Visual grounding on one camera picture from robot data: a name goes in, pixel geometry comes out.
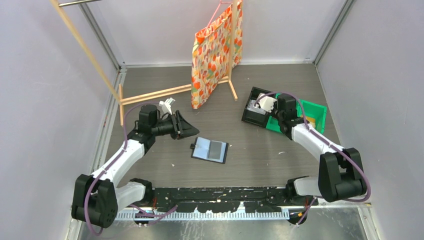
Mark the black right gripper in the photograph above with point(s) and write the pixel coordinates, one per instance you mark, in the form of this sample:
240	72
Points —
276	106

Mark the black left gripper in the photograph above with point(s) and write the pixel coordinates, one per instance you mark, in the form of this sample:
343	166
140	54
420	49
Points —
186	129

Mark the black card holder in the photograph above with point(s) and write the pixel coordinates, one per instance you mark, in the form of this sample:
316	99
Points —
200	149

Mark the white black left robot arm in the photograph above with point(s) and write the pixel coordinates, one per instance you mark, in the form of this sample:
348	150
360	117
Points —
97	199

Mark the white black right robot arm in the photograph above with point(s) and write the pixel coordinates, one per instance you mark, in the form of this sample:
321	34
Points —
340	171

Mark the yellow cards in green bin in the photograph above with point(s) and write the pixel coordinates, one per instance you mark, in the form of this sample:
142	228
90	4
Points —
311	121

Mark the white card in black bin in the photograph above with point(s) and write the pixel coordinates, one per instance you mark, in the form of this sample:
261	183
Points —
255	108

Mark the green double storage bin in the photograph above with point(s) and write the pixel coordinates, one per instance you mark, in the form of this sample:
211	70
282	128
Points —
313	110

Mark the black storage bin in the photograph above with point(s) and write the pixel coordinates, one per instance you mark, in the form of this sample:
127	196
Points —
252	113

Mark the wooden clothes rack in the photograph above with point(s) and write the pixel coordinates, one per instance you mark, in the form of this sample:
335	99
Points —
117	93

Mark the floral fabric bag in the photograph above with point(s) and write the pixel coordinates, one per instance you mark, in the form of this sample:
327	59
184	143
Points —
211	53

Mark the pink clothes hanger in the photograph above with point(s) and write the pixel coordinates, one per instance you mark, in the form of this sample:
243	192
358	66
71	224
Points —
214	15

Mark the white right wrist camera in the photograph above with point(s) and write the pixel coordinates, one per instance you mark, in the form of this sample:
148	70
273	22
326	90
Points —
266	102

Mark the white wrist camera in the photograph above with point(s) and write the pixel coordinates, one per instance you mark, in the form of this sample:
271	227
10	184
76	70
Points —
266	102
166	106

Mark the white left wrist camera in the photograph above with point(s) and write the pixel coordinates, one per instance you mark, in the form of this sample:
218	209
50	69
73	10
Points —
166	106

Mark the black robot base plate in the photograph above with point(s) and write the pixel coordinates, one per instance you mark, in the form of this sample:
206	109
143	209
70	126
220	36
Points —
265	199

